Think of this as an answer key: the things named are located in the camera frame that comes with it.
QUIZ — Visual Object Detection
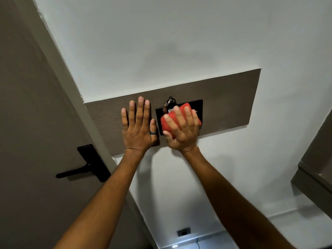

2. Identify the person's left hand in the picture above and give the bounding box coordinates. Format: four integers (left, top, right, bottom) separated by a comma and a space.
121, 96, 159, 154

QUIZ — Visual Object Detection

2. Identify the person's right hand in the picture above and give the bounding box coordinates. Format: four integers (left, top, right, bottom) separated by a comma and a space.
162, 106, 201, 154

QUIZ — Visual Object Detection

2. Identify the red cleaning cloth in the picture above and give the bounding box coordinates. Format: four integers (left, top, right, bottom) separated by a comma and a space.
160, 103, 202, 139

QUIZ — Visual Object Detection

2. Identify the person's left forearm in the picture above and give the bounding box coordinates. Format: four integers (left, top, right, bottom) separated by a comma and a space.
53, 148, 147, 249

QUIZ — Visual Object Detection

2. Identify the person's right forearm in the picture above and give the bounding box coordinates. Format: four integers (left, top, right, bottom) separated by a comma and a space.
182, 146, 297, 249

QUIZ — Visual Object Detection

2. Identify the brown door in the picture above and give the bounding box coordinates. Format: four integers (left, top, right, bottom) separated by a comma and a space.
0, 0, 153, 249

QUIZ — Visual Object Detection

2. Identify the brown wooden cabinet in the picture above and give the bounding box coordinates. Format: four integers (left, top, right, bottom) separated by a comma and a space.
290, 109, 332, 221

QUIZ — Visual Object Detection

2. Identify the black wall switch plate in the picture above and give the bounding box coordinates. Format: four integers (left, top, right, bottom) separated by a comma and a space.
155, 99, 203, 136

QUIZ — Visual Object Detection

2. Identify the key ring with tag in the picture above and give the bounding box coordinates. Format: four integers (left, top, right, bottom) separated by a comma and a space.
163, 96, 177, 113

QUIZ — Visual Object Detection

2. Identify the brown wooden wall panel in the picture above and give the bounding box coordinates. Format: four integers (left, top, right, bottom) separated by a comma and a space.
84, 68, 261, 157

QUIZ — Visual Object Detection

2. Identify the black door handle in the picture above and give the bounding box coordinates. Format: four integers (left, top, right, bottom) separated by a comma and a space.
56, 144, 111, 182

